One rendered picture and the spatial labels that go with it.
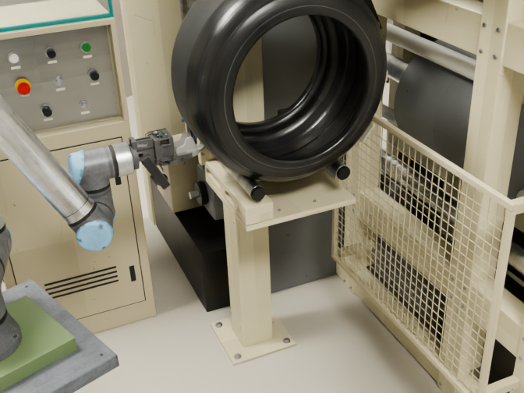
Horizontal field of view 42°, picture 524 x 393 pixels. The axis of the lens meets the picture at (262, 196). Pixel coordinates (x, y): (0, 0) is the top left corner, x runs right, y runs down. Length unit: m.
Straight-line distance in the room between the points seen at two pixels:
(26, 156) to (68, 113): 0.85
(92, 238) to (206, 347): 1.14
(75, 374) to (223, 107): 0.79
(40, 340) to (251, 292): 0.95
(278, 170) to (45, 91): 0.94
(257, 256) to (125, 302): 0.65
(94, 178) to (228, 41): 0.51
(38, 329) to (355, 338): 1.34
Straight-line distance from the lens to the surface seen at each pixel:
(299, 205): 2.11
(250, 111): 2.29
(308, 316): 2.95
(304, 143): 2.21
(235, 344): 2.81
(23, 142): 1.72
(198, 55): 1.82
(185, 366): 2.76
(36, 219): 2.65
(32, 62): 2.49
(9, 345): 1.96
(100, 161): 1.88
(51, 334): 1.99
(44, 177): 1.74
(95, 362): 1.93
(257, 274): 2.61
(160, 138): 1.91
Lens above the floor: 1.86
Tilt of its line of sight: 29 degrees down
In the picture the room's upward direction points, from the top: 2 degrees counter-clockwise
